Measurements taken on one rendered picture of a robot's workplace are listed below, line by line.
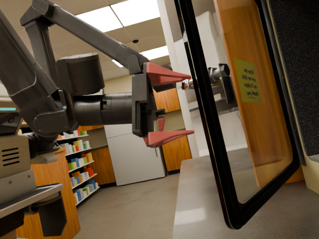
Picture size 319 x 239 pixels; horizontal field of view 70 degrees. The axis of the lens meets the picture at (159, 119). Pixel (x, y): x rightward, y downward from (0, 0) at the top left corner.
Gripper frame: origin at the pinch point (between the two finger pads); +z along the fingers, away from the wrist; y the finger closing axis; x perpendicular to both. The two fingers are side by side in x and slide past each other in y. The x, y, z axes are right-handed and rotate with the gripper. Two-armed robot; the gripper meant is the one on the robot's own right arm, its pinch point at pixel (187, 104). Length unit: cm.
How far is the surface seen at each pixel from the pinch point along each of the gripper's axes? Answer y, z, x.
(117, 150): 26, -166, 472
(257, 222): -20.7, 11.1, 6.9
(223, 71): 1.9, 5.0, -8.9
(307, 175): -13.3, 24.7, 15.9
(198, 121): 19, 7, 121
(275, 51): 13.7, 19.9, 11.3
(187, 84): 1.9, 0.1, -4.8
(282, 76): 8.1, 20.8, 12.0
